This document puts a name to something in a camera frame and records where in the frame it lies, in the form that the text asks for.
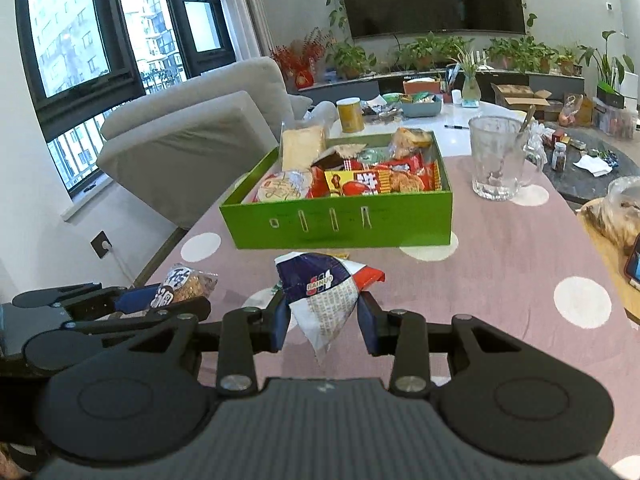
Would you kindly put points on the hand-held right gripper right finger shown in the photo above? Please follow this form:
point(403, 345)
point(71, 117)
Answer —
point(367, 327)

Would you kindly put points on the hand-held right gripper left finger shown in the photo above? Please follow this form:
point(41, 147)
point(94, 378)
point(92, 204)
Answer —
point(281, 327)

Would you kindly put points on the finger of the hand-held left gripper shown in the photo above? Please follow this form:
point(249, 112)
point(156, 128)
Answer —
point(165, 312)
point(135, 297)

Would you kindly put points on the clear cookie packet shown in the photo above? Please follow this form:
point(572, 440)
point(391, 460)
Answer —
point(185, 287)

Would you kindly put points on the blue white snack packet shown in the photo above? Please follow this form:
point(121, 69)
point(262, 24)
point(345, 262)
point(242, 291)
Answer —
point(325, 300)

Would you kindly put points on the green cardboard box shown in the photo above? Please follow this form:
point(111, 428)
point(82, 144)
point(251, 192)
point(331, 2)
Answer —
point(340, 220)

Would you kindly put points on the mint green snack packet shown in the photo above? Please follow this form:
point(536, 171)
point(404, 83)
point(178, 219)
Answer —
point(376, 155)

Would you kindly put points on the clear toast bread packet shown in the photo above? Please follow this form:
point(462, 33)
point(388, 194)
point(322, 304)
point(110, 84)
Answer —
point(302, 146)

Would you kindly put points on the round biscuit packet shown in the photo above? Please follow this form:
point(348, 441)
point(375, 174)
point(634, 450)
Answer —
point(282, 186)

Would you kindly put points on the pink dotted tablecloth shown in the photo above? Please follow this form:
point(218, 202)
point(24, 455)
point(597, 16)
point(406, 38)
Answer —
point(500, 270)

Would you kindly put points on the yellow red snack packet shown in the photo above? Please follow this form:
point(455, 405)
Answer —
point(357, 182)

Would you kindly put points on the red noodle snack packet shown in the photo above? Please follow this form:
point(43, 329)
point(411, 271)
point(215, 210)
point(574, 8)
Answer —
point(415, 177)

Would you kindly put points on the beige armchair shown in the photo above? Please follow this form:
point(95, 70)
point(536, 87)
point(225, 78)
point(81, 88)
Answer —
point(190, 150)

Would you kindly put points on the brown snack packet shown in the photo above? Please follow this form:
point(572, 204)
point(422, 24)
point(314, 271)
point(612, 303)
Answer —
point(340, 156)

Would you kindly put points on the golden bread snack packet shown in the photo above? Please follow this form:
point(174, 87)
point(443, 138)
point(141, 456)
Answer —
point(411, 142)

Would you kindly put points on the white round table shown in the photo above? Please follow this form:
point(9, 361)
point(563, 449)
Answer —
point(455, 137)

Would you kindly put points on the glass mug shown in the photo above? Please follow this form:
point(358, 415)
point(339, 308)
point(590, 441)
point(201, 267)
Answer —
point(495, 160)

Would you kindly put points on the yellow can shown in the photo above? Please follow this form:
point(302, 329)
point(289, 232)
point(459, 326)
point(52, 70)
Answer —
point(348, 116)

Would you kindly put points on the black pen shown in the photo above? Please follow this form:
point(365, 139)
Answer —
point(457, 126)

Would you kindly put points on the teal plastic basket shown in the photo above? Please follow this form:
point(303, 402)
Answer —
point(421, 107)

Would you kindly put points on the wooden round tray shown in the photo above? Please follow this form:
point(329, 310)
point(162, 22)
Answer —
point(607, 270)

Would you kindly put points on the crumpled clear plastic bag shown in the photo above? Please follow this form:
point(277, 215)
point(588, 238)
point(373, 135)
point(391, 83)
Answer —
point(539, 140)

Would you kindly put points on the small brown jar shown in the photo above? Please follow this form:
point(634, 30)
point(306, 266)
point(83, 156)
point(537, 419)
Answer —
point(560, 157)

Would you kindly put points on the dark round table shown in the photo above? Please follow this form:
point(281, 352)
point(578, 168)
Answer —
point(585, 187)

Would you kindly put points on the glass vase with plant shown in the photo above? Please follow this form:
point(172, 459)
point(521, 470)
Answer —
point(470, 87)

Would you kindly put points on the potted green plant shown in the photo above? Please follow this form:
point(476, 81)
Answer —
point(350, 60)
point(520, 52)
point(567, 62)
point(430, 50)

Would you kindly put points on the black framed window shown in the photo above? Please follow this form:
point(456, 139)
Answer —
point(75, 35)

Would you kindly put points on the red flower decoration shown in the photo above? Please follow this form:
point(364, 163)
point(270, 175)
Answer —
point(300, 57)

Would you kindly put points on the red cased phone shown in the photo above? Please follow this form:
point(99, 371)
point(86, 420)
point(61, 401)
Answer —
point(634, 262)

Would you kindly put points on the clear plastic food bag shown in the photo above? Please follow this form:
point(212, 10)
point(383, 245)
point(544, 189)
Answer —
point(617, 210)

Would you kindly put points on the open cardboard box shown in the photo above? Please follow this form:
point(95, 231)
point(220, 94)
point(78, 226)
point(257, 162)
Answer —
point(520, 96)

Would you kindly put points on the white tissue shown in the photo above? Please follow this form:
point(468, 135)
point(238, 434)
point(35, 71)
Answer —
point(592, 165)

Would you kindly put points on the grey television console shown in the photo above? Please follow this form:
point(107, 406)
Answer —
point(505, 79)

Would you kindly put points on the white curtain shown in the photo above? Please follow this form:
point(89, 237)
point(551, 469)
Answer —
point(245, 5)

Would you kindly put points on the tall leafy potted plant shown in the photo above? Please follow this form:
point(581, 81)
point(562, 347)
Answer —
point(607, 67)

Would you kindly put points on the black wall socket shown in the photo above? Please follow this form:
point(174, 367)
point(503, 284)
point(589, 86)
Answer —
point(102, 245)

